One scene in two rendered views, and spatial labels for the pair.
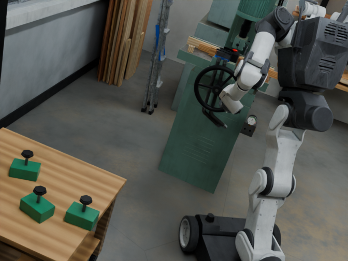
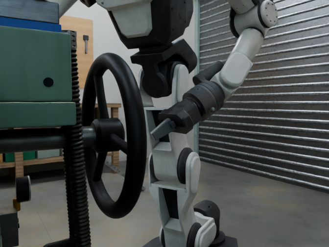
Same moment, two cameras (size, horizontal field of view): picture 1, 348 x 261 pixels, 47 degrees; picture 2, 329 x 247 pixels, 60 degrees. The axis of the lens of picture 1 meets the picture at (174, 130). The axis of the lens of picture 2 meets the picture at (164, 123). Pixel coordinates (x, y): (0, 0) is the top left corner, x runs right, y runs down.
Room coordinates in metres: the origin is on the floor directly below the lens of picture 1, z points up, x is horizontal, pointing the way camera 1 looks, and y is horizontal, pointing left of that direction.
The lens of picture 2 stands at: (2.50, 0.29, 0.87)
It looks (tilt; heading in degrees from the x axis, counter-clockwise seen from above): 4 degrees down; 231
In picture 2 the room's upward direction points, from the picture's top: straight up
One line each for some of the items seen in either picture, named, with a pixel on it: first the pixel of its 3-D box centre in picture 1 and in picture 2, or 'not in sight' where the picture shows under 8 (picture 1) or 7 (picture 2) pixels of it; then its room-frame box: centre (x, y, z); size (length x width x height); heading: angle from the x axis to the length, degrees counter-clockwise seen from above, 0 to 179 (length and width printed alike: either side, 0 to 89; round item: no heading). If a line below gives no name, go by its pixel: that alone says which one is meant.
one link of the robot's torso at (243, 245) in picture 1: (258, 249); (187, 232); (1.63, -0.61, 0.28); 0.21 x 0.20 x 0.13; 21
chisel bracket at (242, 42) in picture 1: (240, 43); not in sight; (2.61, -0.23, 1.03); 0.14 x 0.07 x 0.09; 171
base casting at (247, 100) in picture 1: (228, 76); not in sight; (2.71, -0.24, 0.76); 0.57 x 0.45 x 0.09; 171
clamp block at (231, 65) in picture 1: (223, 64); (12, 69); (2.41, -0.16, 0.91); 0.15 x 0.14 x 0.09; 81
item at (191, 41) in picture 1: (229, 56); not in sight; (2.62, -0.19, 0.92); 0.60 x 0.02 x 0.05; 81
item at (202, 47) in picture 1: (241, 61); not in sight; (2.59, -0.27, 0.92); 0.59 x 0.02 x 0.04; 81
